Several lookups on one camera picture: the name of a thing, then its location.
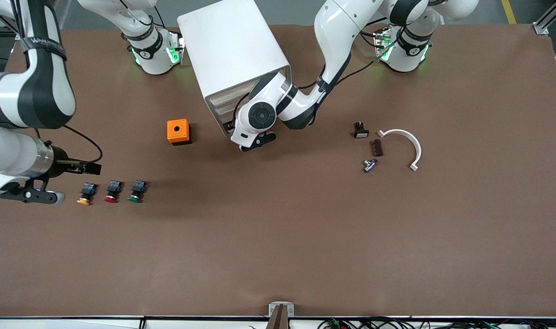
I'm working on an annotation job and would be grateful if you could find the red push button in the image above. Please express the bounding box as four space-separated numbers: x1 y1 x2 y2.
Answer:
104 180 124 203

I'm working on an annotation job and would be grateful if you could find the white table edge strip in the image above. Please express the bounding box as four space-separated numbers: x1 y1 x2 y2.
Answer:
0 315 556 329

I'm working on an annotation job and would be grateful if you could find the yellow push button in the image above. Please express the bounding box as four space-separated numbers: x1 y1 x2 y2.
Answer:
76 182 99 206

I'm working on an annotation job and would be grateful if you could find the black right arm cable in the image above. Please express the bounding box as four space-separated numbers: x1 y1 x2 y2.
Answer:
63 124 104 164

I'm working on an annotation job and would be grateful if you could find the white drawer cabinet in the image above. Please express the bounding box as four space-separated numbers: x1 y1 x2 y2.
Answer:
176 0 294 138

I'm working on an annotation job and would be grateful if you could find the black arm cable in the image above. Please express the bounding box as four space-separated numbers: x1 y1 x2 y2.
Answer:
232 55 384 128
63 124 104 164

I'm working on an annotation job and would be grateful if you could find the tangled black cable bundle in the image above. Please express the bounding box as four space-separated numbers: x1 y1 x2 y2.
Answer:
317 317 556 329

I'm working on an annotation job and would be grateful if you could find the white curved plastic bracket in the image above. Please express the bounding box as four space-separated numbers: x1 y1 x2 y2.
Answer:
378 129 422 172

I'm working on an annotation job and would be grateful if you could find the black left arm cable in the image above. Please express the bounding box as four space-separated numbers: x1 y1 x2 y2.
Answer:
232 55 384 128

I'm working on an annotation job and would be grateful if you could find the aluminium frame profile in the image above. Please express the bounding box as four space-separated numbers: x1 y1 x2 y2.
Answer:
533 0 556 36

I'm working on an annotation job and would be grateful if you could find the brown table mat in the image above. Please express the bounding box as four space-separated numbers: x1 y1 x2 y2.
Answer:
0 23 556 318

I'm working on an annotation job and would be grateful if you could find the brown vertical post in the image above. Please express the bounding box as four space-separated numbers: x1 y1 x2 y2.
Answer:
265 305 291 329

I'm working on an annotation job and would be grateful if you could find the green push button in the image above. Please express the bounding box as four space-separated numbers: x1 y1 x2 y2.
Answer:
128 180 149 203

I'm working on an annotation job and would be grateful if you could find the grey metal table bracket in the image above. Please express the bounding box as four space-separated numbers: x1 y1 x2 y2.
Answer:
268 302 295 318

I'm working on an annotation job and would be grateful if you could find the orange button enclosure box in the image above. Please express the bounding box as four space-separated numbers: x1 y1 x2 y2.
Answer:
167 118 192 146

